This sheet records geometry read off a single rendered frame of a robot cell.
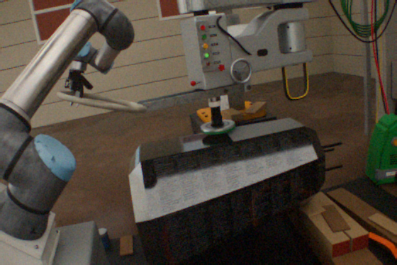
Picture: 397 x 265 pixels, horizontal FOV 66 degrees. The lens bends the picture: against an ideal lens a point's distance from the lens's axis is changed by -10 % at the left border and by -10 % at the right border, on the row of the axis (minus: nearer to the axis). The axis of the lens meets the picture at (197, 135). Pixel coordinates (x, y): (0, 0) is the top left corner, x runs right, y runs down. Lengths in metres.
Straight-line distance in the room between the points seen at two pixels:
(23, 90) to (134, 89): 7.01
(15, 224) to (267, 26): 1.73
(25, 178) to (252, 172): 1.24
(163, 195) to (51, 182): 0.91
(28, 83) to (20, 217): 0.39
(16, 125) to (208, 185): 1.11
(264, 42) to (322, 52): 7.31
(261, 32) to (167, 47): 5.99
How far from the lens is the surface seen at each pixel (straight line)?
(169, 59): 8.00
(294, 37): 2.29
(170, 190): 1.78
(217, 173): 1.83
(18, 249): 1.05
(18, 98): 1.04
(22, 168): 0.97
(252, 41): 2.06
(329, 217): 2.20
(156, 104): 1.84
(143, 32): 7.95
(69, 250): 1.17
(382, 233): 2.33
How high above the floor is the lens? 1.44
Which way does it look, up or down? 17 degrees down
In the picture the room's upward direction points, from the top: 9 degrees counter-clockwise
